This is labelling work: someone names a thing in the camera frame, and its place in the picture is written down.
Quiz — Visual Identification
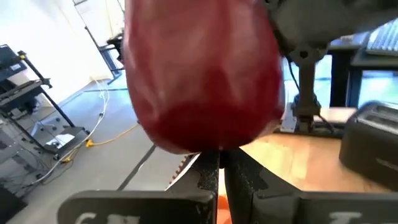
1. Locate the black wire rack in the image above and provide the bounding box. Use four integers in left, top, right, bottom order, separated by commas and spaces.
328, 18, 398, 108

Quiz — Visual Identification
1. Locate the orange plastic cup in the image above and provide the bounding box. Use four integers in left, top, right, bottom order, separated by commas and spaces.
216, 177, 233, 224

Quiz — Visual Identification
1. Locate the black equipment cart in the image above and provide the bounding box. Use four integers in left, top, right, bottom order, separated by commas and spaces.
0, 43, 91, 159

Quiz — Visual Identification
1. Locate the white floor cable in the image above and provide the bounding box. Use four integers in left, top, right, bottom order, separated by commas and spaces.
30, 77, 110, 184

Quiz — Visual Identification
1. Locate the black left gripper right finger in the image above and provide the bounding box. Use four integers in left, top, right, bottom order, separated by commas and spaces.
222, 148, 398, 224

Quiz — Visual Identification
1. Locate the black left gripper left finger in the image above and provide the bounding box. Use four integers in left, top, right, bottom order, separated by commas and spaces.
57, 151, 220, 224

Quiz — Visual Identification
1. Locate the red bell pepper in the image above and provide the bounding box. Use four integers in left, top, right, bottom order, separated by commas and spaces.
123, 0, 285, 155

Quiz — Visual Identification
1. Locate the yellow floor cable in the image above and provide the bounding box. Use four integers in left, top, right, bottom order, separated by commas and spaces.
85, 123, 139, 149

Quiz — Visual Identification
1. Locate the black desk frame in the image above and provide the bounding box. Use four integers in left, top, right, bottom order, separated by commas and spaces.
99, 32, 125, 85

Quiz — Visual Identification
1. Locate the black toaster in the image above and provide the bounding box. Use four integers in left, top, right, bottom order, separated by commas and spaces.
338, 101, 398, 192

